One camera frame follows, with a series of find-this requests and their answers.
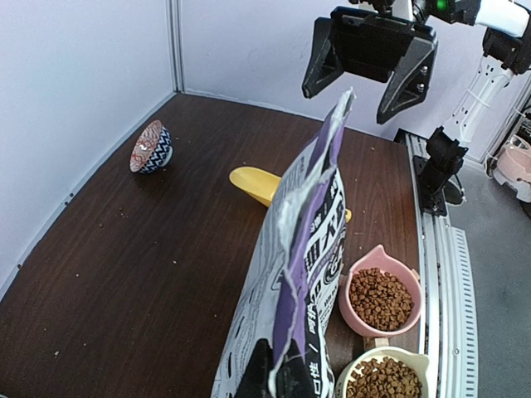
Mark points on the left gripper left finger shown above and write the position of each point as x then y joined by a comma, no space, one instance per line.
255,380

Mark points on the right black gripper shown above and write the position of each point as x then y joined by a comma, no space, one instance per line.
376,47

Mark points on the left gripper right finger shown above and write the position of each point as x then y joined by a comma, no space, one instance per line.
304,375

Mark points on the purple puppy food bag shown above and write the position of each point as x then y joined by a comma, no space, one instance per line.
293,277

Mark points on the yellow plastic scoop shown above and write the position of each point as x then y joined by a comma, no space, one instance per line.
262,186

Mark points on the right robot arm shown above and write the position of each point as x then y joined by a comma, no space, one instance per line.
505,49

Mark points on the cream pet bowl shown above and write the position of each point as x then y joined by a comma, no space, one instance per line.
417,362

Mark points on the pink cat-ear pet bowl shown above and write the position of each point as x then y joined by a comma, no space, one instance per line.
379,258

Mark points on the wooden block between bowls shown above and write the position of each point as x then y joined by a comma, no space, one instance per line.
370,343

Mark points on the kibble in pink bowl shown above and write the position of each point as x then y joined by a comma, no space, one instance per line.
380,299

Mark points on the blue zigzag patterned bowl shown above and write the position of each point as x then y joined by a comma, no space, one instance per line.
152,150

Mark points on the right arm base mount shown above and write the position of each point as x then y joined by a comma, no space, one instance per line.
446,157

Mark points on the front aluminium rail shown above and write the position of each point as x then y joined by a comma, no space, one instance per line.
448,325

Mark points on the pink bowl outside enclosure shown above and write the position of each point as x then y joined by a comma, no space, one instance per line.
513,167

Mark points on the right aluminium frame post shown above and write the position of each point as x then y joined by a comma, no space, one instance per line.
174,39

